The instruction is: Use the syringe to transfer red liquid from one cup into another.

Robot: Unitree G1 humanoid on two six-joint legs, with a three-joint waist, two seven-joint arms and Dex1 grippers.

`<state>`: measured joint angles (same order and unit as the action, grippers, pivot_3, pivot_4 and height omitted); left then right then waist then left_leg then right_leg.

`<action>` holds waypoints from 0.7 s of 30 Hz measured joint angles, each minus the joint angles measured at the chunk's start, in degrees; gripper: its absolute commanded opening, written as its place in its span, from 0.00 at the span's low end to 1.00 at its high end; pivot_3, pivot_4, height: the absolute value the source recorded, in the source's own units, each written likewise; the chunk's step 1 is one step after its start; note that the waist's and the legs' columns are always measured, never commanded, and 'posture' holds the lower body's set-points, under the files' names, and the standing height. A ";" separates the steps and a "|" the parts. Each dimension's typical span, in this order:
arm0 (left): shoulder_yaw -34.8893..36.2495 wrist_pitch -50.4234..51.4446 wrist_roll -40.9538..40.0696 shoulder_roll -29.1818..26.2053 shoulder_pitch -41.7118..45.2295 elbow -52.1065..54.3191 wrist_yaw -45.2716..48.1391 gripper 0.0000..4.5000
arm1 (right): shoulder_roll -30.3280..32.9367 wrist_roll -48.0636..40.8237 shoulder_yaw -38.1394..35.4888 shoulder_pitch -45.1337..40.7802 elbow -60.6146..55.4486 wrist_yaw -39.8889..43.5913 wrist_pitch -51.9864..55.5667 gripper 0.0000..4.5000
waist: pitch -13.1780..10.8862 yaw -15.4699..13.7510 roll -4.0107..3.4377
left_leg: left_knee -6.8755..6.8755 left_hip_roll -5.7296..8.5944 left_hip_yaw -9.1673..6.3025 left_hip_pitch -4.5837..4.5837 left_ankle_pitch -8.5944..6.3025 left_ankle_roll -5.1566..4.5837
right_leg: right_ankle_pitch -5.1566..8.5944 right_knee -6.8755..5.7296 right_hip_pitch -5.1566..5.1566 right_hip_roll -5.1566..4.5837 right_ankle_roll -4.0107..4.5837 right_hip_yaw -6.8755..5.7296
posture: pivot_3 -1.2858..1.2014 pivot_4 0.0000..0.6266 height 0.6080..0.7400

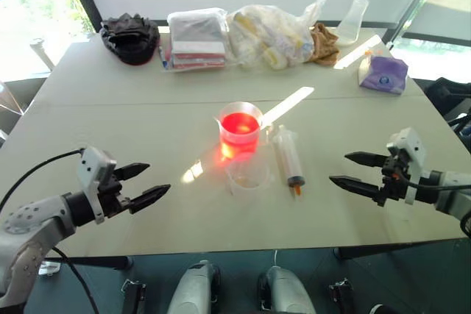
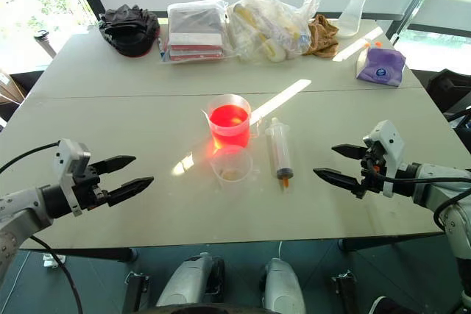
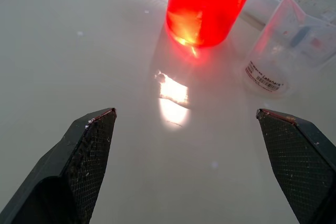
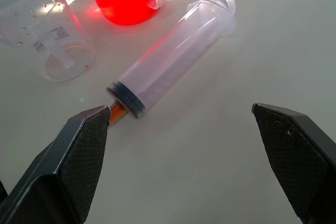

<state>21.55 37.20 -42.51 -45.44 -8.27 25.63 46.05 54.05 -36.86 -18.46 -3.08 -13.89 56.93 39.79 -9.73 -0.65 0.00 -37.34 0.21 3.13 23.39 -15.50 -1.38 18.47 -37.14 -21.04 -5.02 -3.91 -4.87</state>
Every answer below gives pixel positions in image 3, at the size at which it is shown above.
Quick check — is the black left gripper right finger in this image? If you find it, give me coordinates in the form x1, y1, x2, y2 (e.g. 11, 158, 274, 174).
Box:
256, 108, 336, 224

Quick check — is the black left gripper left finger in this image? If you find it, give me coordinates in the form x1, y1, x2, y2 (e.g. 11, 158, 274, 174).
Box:
0, 108, 118, 224

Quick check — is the small clear plastic measuring cup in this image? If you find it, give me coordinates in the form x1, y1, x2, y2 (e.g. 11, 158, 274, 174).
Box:
241, 0, 336, 99

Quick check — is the clear plastic cylinder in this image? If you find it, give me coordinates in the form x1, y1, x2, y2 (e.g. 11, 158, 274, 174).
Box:
237, 0, 281, 29

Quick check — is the beaker of red liquid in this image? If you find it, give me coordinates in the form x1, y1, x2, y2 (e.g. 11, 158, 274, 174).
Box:
165, 0, 261, 49

